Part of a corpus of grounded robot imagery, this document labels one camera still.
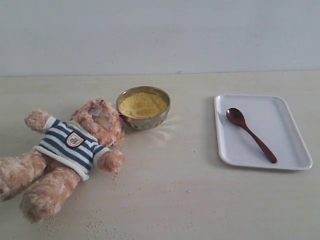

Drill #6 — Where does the dark red wooden spoon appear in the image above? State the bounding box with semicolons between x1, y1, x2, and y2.
226;107;278;164

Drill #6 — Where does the white rectangular plastic tray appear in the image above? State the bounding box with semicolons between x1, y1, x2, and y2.
214;94;313;171

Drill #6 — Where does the steel bowl of millet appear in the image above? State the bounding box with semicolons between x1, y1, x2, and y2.
116;85;171;131

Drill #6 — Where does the tan teddy bear striped sweater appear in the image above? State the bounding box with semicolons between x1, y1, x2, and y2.
0;98;125;223

